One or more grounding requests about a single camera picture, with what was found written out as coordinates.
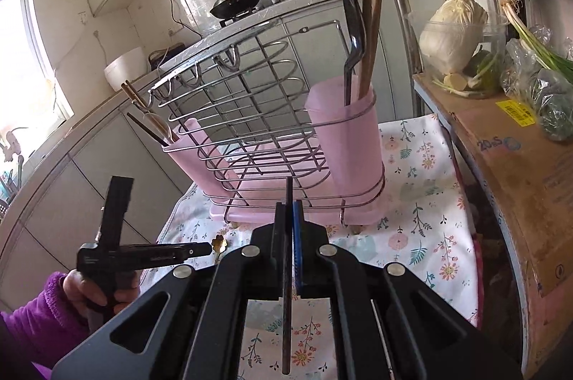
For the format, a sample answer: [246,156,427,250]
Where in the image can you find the black countertop appliance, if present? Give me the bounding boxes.
[149,43,186,70]

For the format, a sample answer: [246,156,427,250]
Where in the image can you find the floral tablecloth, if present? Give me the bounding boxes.
[157,114,481,380]

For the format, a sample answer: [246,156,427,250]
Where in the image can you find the napa cabbage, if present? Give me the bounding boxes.
[418,0,490,75]

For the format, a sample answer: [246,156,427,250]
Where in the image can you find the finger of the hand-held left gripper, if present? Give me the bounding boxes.
[117,243,212,257]
[133,255,189,270]

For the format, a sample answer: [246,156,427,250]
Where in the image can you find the short pink utensil cup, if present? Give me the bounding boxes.
[162,117,234,196]

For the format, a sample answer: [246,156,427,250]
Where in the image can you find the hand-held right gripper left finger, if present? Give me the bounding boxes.
[51,202,289,380]

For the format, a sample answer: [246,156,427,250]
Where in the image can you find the person's left hand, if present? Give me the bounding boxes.
[63,269,141,321]

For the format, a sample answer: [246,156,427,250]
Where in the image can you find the black spoon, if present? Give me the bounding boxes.
[341,0,368,106]

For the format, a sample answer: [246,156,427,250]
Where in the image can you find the cardboard box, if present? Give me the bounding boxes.
[412,71,573,377]

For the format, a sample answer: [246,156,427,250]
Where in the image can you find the tall pink utensil cup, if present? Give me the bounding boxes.
[304,76,386,203]

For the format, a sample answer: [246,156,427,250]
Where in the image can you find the window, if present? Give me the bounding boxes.
[0,0,75,131]

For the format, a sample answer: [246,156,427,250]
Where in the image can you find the person's left forearm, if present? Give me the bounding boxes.
[0,272,92,380]

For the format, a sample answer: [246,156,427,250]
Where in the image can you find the gold flower spoon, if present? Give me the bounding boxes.
[211,233,228,265]

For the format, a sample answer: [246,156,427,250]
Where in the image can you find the dark chopstick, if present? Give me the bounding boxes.
[126,112,171,147]

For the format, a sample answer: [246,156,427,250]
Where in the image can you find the green onions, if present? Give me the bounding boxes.
[499,0,573,84]

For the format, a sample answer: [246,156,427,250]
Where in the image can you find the black wok with lid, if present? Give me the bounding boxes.
[208,0,263,19]

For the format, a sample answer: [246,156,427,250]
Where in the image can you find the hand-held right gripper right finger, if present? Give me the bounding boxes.
[293,202,524,380]

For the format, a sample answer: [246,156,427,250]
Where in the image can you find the metal wire utensil rack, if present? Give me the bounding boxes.
[148,20,386,229]

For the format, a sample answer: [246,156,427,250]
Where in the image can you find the clear plastic container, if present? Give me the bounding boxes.
[405,11,512,100]

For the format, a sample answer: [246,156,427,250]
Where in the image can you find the plastic bag of greens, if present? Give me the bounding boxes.
[501,26,573,142]

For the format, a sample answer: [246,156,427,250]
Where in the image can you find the ginger piece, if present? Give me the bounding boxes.
[443,72,469,91]

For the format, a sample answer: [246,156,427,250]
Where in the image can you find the metal pole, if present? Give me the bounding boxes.
[378,0,426,122]

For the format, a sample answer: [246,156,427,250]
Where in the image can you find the pink drip tray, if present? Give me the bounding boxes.
[210,165,386,227]

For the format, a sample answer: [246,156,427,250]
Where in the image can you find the white pot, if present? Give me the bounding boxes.
[104,47,150,92]

